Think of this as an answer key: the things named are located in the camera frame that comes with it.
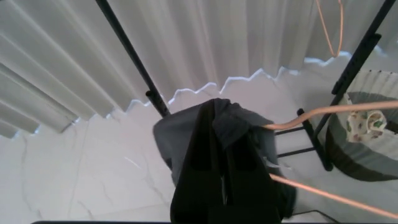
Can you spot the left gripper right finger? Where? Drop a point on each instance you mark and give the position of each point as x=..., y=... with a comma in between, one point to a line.
x=248, y=193

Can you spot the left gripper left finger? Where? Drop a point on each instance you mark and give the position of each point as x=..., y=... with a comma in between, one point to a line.
x=199, y=174

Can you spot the dark grey long-sleeved shirt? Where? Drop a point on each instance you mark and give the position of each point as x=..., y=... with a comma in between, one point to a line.
x=174, y=140

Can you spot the cream printed garment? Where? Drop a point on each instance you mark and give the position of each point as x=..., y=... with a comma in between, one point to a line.
x=367, y=124

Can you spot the white laundry basket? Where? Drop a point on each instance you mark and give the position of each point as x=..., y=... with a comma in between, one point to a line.
x=357, y=158

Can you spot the black clothes rack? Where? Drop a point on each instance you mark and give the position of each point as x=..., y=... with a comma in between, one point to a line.
x=130, y=53

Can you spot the white curtain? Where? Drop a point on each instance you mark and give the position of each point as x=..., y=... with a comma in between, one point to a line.
x=202, y=40

